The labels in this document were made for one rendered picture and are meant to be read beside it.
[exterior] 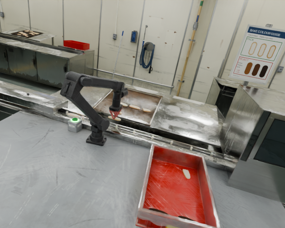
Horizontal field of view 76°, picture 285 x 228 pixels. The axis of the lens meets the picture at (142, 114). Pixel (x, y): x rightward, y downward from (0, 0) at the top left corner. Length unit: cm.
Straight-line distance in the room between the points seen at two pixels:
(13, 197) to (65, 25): 532
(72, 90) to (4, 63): 423
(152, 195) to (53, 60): 359
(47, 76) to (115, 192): 365
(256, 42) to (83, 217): 177
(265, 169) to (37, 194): 111
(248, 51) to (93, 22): 433
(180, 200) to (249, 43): 142
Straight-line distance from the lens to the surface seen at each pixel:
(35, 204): 95
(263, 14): 503
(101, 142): 123
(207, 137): 146
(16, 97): 170
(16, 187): 104
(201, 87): 467
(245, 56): 190
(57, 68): 415
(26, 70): 469
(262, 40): 192
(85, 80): 92
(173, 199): 99
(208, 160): 127
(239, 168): 115
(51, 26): 624
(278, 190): 128
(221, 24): 457
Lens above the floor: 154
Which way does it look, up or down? 25 degrees down
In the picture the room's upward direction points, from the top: 10 degrees clockwise
